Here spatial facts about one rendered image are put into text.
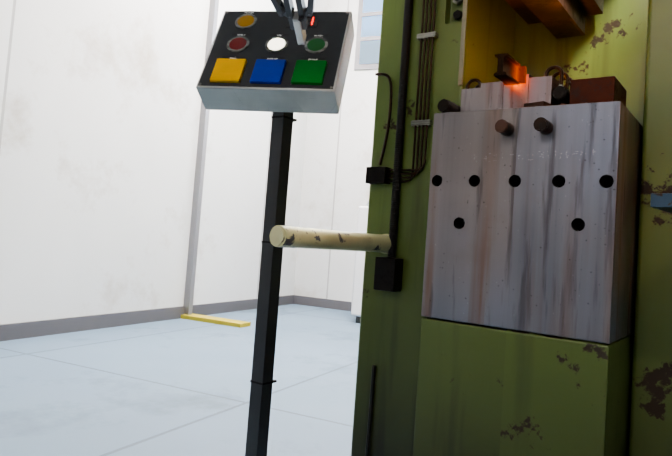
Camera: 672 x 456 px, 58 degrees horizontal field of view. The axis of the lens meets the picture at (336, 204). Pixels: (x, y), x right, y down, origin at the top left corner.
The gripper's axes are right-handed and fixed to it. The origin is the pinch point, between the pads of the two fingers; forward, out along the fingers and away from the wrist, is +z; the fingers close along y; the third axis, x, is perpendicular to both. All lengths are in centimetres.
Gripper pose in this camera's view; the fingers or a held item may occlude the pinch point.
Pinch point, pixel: (299, 28)
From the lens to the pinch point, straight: 137.5
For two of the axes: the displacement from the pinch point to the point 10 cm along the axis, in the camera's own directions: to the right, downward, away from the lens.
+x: 1.5, -8.3, 5.4
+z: 1.2, 5.6, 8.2
